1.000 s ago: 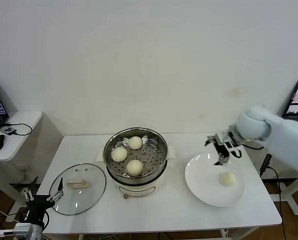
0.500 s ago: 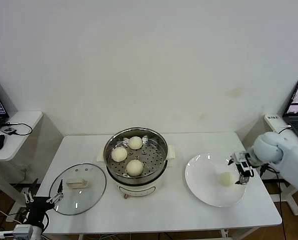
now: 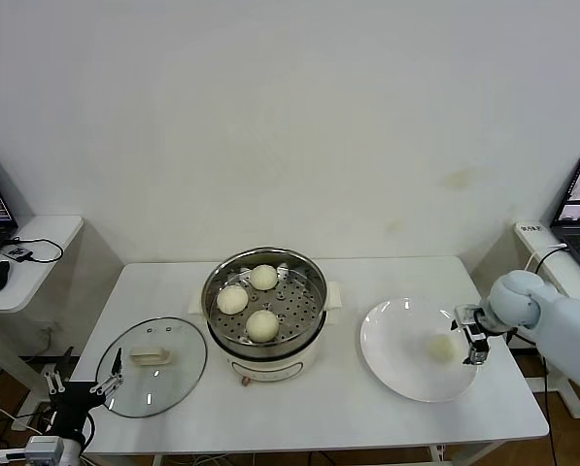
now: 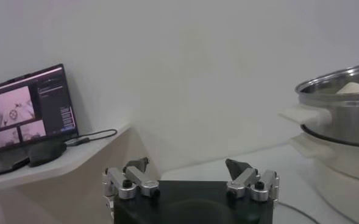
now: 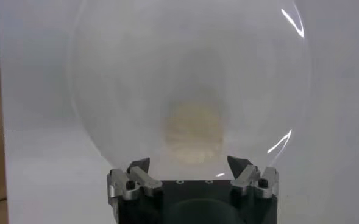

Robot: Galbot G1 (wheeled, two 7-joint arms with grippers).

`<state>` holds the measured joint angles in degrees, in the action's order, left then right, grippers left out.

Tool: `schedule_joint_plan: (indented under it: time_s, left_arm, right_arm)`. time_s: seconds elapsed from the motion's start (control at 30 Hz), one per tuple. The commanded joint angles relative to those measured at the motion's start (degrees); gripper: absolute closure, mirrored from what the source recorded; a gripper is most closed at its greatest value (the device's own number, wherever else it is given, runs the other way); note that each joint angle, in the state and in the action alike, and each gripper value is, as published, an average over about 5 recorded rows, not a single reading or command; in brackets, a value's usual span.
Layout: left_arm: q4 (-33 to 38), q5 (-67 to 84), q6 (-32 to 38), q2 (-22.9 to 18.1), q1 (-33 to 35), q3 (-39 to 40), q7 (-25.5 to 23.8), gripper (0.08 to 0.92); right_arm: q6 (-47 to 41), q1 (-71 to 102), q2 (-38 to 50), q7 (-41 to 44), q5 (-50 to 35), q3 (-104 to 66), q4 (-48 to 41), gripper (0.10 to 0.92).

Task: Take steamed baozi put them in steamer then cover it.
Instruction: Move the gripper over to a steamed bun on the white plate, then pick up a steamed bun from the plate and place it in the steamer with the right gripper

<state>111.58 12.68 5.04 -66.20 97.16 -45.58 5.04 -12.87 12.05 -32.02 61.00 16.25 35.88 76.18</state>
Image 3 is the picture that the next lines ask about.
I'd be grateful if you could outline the perforated steel steamer basket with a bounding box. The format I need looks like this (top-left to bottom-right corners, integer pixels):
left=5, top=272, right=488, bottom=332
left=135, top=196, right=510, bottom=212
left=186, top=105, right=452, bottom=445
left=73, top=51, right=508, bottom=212
left=188, top=247, right=345, bottom=358

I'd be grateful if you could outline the thin black looped cable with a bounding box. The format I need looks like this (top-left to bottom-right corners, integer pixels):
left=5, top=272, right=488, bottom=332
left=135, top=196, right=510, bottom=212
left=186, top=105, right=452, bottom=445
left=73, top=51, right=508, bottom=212
left=2, top=236, right=65, bottom=266

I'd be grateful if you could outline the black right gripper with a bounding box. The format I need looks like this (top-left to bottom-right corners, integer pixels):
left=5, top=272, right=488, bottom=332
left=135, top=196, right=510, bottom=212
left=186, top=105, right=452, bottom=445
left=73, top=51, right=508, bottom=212
left=450, top=310, right=491, bottom=367

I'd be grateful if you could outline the white side table with label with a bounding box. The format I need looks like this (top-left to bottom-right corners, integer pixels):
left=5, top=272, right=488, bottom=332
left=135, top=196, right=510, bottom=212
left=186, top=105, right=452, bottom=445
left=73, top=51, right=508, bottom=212
left=512, top=221, right=580, bottom=421

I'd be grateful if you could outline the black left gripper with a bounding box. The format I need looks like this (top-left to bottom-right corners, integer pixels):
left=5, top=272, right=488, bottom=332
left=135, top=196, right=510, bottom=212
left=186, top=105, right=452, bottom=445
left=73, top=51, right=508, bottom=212
left=43, top=345, right=125, bottom=434

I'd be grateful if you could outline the white electric cooker base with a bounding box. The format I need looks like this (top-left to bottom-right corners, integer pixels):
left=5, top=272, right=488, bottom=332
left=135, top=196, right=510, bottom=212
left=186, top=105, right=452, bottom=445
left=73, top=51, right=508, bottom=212
left=188, top=300, right=348, bottom=388

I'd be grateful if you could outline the white laptop cable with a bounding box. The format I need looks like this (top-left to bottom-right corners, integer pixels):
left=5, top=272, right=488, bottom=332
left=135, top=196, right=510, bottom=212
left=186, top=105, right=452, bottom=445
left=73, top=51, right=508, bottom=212
left=527, top=244, right=570, bottom=273

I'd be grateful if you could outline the white round plate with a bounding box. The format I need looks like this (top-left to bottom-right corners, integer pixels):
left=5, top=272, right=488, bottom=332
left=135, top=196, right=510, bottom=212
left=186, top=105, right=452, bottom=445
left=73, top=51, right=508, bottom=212
left=359, top=297, right=480, bottom=403

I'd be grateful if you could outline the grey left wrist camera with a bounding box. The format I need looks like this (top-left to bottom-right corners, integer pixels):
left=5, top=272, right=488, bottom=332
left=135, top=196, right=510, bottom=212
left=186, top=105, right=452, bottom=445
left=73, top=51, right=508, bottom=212
left=0, top=435, right=66, bottom=465

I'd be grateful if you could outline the white steamed baozi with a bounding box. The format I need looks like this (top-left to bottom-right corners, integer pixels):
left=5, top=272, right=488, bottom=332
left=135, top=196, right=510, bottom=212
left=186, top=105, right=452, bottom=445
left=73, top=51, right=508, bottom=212
left=249, top=264, right=279, bottom=291
left=246, top=309, right=281, bottom=343
left=425, top=335, right=458, bottom=363
left=216, top=284, right=250, bottom=316

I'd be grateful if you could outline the glass lid with cream handle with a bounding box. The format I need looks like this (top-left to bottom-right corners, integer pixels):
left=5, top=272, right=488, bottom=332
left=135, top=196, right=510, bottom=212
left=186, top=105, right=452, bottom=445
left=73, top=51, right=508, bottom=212
left=95, top=316, right=209, bottom=417

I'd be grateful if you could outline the white side table with mouse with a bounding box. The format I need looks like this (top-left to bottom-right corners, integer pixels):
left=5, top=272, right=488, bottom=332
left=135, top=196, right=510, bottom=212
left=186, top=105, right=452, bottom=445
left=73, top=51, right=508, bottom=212
left=0, top=215, right=85, bottom=431

